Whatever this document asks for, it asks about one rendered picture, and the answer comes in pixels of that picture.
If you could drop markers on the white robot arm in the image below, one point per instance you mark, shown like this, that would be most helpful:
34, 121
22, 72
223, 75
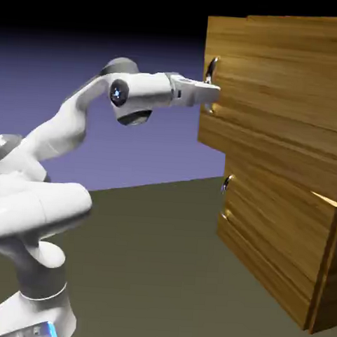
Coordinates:
61, 128

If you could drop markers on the small wooden cabinet door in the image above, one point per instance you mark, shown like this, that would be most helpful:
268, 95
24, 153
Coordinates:
271, 233

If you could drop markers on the large wooden cabinet door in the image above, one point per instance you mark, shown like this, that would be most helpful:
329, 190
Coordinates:
274, 88

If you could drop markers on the wooden cabinet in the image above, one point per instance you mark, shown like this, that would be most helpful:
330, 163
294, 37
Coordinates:
328, 279

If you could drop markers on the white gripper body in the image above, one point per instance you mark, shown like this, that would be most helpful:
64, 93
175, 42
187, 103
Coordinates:
205, 93

